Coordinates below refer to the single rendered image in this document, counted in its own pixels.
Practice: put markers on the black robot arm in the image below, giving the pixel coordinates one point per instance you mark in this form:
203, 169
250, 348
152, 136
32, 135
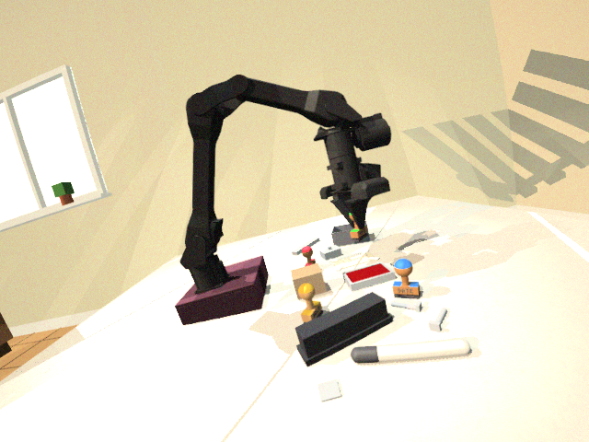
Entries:
206, 111

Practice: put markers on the red ink pad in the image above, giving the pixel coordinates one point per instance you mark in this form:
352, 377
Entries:
369, 275

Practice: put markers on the yellow hand stamp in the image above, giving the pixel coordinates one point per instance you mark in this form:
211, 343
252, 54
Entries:
306, 291

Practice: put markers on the wooden date stamp with blue handle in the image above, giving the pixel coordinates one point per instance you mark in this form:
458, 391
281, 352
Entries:
405, 288

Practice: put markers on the cream flat bar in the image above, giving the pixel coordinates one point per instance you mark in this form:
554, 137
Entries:
310, 243

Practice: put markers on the small white square tile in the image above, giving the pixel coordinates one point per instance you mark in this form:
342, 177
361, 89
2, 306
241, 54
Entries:
329, 390

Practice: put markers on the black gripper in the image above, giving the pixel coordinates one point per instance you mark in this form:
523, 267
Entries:
350, 194

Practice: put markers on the tan cardboard box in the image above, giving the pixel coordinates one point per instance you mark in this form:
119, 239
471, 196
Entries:
310, 274

